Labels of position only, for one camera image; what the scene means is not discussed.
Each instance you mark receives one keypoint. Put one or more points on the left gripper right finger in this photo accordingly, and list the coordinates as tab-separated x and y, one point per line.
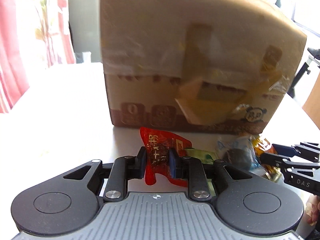
190	169

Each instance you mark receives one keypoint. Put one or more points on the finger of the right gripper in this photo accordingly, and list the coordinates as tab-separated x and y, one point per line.
286	150
275	160

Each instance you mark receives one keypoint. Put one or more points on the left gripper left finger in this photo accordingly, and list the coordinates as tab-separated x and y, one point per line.
124	169

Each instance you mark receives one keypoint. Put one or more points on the red snack packet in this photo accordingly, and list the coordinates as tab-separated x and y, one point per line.
157	144

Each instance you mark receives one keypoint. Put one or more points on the clear cracker snack packet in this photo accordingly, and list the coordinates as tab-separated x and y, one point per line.
263	149

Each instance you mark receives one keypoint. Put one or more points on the green snack packet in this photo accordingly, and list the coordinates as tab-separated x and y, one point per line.
205	157

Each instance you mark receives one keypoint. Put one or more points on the blue white snack packet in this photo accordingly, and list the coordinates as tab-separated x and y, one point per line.
239	152

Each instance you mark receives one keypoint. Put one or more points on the wooden cabinet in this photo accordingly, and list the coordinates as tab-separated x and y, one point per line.
312	104

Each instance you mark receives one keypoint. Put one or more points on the black exercise bike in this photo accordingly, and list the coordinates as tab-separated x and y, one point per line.
313	57

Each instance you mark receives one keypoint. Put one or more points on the large cardboard box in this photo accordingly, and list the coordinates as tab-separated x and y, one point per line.
211	66

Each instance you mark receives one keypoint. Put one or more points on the red patterned curtain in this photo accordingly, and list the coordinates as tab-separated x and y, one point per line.
35	35

